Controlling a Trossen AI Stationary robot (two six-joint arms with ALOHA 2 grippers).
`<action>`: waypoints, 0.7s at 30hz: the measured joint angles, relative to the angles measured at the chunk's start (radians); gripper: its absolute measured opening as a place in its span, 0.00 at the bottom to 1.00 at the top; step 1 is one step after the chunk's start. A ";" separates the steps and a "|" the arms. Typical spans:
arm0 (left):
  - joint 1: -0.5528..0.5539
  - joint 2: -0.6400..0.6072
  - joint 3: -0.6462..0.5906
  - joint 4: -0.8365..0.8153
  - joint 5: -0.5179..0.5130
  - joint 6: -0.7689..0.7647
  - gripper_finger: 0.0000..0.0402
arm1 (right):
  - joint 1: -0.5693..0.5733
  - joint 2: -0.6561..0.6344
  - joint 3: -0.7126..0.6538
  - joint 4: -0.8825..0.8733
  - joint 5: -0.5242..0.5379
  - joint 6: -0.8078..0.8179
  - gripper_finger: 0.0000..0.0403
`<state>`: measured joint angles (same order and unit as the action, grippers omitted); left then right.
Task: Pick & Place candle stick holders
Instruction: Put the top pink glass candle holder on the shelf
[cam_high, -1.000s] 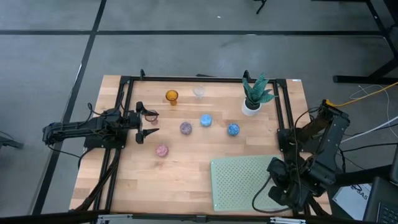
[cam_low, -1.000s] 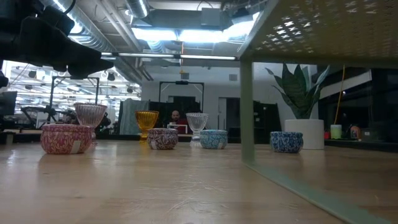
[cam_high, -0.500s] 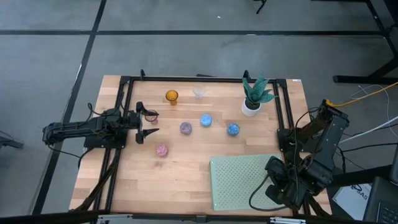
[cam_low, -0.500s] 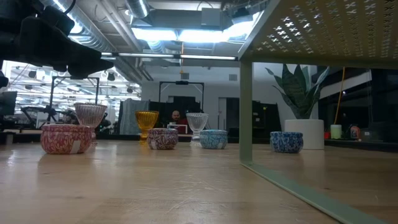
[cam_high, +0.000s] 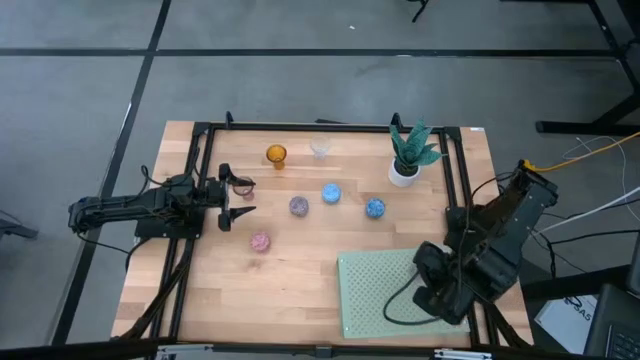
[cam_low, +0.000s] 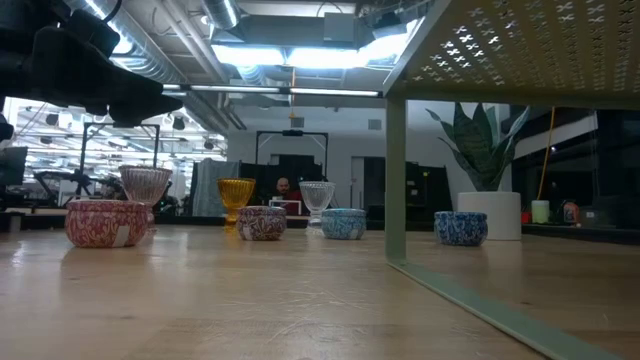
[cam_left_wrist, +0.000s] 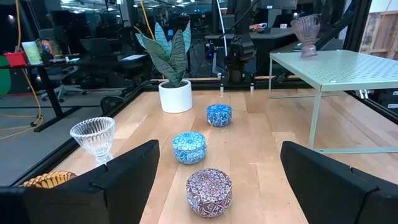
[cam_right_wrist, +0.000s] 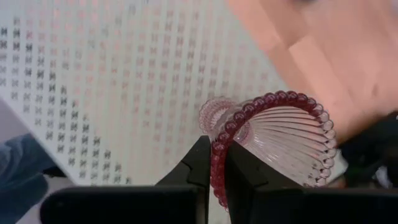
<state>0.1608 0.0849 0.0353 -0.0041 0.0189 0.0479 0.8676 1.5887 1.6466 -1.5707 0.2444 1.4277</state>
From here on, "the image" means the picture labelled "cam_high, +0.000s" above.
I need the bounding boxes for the green perforated metal shelf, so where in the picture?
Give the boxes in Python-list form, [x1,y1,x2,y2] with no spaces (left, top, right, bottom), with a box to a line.
[336,245,472,340]

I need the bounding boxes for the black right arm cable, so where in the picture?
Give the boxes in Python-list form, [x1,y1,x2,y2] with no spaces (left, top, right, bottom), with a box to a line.
[382,269,444,327]

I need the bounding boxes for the purple patterned candle tin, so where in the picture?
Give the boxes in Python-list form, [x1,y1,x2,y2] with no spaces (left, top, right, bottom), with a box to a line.
[288,195,310,218]

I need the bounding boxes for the black aluminium table frame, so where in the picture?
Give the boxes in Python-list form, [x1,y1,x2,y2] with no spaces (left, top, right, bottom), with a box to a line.
[112,110,534,351]

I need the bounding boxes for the thick white cable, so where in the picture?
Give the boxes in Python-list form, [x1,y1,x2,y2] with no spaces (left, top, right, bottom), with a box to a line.
[537,185,640,236]

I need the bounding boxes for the grey chair base leg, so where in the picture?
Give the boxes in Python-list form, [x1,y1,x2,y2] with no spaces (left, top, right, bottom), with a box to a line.
[0,209,39,241]

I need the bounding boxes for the black desk leg frame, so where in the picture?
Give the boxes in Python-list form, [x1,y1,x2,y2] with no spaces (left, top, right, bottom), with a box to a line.
[499,0,640,137]

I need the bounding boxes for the amber glass candle holder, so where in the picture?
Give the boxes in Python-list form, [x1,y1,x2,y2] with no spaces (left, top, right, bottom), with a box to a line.
[265,143,289,171]

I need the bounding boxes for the dark blue patterned candle tin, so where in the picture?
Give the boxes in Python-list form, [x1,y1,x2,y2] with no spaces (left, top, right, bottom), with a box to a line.
[365,197,387,220]

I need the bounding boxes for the light blue patterned candle tin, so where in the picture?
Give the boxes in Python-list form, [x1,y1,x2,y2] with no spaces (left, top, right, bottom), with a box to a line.
[321,183,343,205]

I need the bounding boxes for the clear glass candle holder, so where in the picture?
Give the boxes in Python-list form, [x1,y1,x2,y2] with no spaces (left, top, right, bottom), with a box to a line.
[309,135,331,161]

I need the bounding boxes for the dark grey laptop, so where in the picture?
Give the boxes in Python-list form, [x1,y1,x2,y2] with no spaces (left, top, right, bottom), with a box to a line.
[583,284,640,360]

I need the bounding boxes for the black stand leg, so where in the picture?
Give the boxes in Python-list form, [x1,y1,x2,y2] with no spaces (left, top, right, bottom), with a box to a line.
[407,0,431,24]

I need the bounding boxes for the pink patterned candle tin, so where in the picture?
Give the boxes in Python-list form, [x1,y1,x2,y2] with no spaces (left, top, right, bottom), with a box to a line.
[249,231,272,254]

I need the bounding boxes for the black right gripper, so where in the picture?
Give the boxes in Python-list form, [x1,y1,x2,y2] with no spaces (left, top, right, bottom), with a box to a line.
[412,241,474,325]

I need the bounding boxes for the white paper sheet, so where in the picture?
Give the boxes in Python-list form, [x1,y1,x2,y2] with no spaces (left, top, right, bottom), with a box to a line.
[533,294,599,354]

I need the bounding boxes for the black floor cable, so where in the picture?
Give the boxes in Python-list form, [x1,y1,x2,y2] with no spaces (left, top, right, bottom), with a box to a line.
[537,227,640,249]

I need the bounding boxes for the snake plant in white pot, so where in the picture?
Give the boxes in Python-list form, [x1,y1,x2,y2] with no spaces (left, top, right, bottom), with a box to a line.
[387,117,446,189]

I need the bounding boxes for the black desk foot bar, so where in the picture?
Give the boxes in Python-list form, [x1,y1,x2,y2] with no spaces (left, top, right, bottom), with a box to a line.
[519,264,631,301]

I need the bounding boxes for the yellow extension cable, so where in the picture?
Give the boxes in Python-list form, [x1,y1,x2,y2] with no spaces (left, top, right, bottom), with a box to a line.
[522,130,640,174]

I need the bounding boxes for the black overhead frame bar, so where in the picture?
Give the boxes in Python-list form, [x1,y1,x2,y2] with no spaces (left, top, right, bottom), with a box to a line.
[0,338,640,360]

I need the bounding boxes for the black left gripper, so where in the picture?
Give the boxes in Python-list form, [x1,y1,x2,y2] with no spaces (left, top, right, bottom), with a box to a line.
[207,163,258,232]

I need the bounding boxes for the smoky purple glass candle holder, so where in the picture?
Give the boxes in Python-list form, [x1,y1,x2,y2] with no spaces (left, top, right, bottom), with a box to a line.
[232,175,255,202]

